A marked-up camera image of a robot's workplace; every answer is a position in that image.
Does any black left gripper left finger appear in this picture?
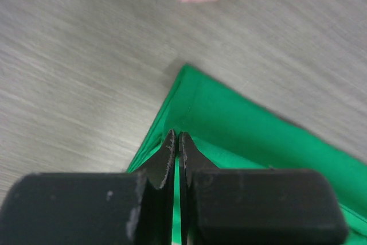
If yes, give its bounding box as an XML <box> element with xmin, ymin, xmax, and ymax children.
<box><xmin>1</xmin><ymin>131</ymin><xmax>176</xmax><ymax>244</ymax></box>

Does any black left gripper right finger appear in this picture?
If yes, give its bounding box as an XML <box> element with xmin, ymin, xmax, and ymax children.
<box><xmin>179</xmin><ymin>133</ymin><xmax>349</xmax><ymax>244</ymax></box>

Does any green t-shirt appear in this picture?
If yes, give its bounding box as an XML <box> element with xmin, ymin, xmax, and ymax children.
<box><xmin>128</xmin><ymin>65</ymin><xmax>366</xmax><ymax>244</ymax></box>

